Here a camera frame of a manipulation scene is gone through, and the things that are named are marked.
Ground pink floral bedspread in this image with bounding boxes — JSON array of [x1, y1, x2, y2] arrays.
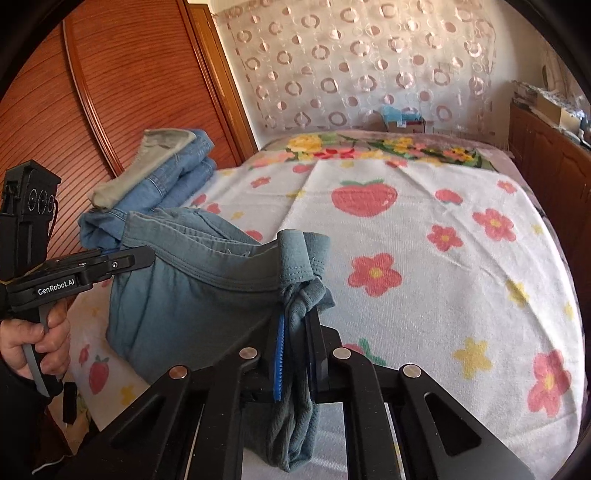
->
[[255, 130, 519, 175]]

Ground wooden cabinet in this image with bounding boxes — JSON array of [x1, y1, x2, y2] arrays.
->
[[508, 102, 591, 220]]

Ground folded beige pants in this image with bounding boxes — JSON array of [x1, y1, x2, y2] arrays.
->
[[89, 128, 197, 209]]

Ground folded blue denim jeans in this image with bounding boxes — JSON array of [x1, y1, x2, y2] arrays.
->
[[115, 129, 218, 213], [78, 157, 220, 252]]

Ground grey-blue pants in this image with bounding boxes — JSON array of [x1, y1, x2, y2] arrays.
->
[[107, 208, 337, 474]]

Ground wooden slatted wardrobe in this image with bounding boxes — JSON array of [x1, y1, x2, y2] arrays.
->
[[0, 0, 259, 241]]

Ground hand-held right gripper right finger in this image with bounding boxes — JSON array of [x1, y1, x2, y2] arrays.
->
[[305, 310, 534, 480]]

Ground person's black clothing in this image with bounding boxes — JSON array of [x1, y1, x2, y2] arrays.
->
[[25, 383, 123, 480]]

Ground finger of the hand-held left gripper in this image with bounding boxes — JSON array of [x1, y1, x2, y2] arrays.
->
[[85, 246, 156, 281]]

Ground person's left forearm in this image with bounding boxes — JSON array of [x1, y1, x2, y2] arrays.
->
[[0, 356, 51, 467]]

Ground cardboard box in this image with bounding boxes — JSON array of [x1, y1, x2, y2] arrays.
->
[[381, 105, 427, 135]]

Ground sheer circle-patterned curtain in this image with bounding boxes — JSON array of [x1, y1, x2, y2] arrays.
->
[[212, 0, 498, 133]]

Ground person's left hand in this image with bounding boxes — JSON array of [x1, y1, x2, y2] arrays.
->
[[0, 305, 73, 385]]

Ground assorted clutter pile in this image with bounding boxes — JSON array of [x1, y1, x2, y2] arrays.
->
[[510, 79, 591, 149]]

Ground white floral towel blanket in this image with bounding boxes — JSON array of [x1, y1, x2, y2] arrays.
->
[[69, 159, 587, 480]]

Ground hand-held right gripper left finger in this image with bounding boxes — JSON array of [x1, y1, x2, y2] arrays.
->
[[32, 316, 289, 480]]

